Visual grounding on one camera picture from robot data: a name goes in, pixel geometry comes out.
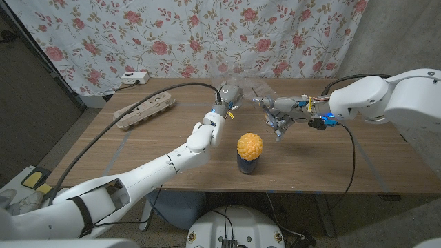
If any transparent cling film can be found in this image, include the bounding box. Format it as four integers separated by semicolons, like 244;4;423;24
213;67;280;104

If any grey table leg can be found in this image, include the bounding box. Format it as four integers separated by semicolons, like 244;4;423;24
314;193;336;238

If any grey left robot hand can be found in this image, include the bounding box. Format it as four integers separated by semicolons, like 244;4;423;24
216;84;244;110

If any floral rose curtain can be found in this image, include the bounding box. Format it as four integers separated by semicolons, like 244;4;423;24
5;0;369;97

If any white power strip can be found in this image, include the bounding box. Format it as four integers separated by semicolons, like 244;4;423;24
121;72;150;85

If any white table leg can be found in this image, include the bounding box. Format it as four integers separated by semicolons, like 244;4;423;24
139;198;152;231

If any yellow black foot pedal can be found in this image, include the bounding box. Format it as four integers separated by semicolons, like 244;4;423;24
20;166;53;196

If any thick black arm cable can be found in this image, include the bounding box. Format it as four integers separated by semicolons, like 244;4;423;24
48;81;223;207
320;73;393;96

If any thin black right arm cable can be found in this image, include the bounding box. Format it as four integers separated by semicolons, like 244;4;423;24
309;123;356;235

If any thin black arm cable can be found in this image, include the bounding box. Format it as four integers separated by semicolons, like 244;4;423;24
92;184;163;228
309;123;356;235

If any bumpy orange ball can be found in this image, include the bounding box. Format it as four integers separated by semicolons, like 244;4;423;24
236;132;264;161

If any dark cup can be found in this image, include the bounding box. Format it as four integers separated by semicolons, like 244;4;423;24
236;151;260;175

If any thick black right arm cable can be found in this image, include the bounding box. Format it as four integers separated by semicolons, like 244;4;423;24
320;73;393;96

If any white robot body rim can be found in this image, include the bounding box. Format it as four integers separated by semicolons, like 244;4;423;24
0;238;141;248

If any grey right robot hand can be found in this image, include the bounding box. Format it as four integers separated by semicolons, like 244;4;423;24
253;96;313;142

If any white floor platform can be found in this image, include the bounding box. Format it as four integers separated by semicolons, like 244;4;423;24
0;165;66;211

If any black power adapter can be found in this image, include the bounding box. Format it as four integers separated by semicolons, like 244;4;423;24
291;234;318;248

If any beige egg carton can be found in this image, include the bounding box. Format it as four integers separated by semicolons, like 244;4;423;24
113;90;177;130

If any black partition frame post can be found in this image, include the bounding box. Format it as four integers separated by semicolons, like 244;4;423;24
0;5;87;112

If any blue grey stool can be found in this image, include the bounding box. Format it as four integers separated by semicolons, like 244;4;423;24
146;190;207;231

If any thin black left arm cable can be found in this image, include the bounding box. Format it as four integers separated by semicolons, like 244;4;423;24
92;184;163;228

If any black power strip cord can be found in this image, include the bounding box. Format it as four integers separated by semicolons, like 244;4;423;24
115;80;141;92

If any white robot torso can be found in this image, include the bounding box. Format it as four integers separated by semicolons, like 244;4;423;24
185;205;286;248

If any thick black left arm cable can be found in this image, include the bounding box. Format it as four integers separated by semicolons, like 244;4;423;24
48;81;223;207

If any white sneaker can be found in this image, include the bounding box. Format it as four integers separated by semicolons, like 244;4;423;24
8;190;45;216

